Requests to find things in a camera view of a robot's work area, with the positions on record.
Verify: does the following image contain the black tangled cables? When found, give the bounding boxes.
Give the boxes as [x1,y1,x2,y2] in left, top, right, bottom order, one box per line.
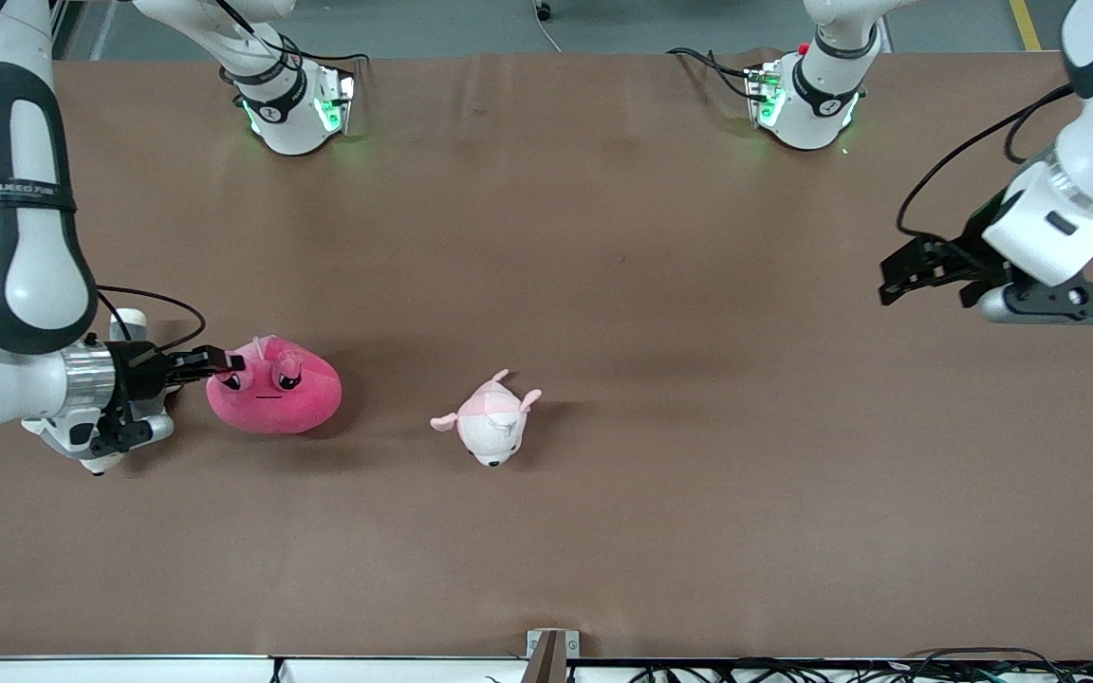
[627,648,1093,683]

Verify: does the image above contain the pale pink white plush dog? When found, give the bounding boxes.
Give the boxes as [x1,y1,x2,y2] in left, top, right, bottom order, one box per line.
[430,369,544,468]

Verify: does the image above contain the black left arm base cable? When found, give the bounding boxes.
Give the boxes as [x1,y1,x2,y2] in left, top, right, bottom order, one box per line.
[668,46,758,101]

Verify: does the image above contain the bright pink round plush toy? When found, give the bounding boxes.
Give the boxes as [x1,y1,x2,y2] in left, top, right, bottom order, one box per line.
[206,335,343,435]

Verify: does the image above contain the metal table edge bracket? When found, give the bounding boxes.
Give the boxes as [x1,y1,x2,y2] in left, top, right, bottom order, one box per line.
[526,628,582,683]

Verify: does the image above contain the black arm base cable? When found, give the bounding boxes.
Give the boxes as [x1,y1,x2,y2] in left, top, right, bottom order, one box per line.
[210,0,372,86]
[668,46,758,101]

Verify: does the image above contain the black right arm base cable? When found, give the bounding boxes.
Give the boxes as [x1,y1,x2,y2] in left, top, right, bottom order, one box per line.
[210,0,372,86]

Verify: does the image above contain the white table edge rail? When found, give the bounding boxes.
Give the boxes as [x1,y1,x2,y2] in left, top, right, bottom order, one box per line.
[0,653,1093,683]

